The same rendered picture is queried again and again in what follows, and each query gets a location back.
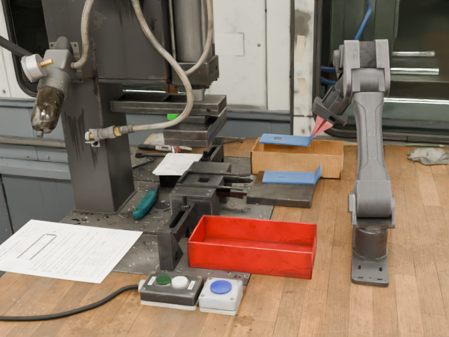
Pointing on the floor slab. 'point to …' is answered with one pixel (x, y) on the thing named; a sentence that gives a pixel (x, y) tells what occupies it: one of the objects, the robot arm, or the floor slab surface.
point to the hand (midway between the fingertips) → (313, 135)
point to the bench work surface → (328, 218)
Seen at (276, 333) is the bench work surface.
